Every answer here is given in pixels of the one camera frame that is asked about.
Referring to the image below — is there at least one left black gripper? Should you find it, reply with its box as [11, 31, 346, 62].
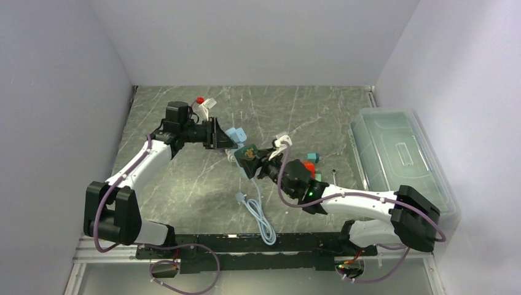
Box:
[181, 117, 238, 150]

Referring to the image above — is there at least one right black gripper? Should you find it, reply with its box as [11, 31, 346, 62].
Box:
[238, 147, 297, 199]

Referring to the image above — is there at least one light blue charger plug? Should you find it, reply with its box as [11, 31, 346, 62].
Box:
[225, 127, 248, 144]

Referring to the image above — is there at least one dark green plug adapter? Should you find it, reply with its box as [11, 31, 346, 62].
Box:
[233, 144, 260, 179]

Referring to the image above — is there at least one red plug adapter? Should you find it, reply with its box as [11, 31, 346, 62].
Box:
[302, 161, 316, 178]

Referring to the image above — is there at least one light blue cable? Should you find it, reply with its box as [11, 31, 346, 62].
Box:
[235, 179, 278, 246]

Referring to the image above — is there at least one teal plug adapter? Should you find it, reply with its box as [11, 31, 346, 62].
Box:
[307, 152, 321, 163]

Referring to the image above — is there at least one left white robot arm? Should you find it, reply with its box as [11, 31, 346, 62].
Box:
[84, 101, 237, 258]

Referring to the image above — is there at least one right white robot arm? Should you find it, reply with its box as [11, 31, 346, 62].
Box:
[253, 152, 447, 255]

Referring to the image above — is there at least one clear plastic storage bin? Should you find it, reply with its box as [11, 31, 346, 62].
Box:
[348, 108, 457, 230]

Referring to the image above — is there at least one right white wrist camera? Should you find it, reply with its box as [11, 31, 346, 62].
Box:
[268, 132, 292, 160]

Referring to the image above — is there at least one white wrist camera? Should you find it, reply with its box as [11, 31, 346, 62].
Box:
[194, 96, 217, 121]
[268, 132, 292, 160]

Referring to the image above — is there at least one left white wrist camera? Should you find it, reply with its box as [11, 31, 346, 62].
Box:
[194, 96, 217, 121]

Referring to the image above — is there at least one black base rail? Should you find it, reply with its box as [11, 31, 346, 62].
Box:
[136, 232, 379, 274]

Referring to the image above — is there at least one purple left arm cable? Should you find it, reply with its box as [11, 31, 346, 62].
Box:
[92, 134, 221, 295]

